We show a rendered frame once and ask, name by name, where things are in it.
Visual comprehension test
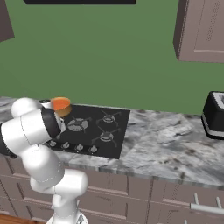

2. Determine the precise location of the silver bar handle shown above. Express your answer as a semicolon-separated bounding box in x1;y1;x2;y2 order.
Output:
190;192;224;216

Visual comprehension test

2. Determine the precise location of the black hob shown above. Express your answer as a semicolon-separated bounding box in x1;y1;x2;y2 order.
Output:
43;103;131;160

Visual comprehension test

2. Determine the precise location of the brown wall cupboard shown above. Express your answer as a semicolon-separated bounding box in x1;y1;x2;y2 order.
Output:
0;0;16;43

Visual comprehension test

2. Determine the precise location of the black toaster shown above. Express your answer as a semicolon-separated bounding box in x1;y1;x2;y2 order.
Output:
200;90;224;140

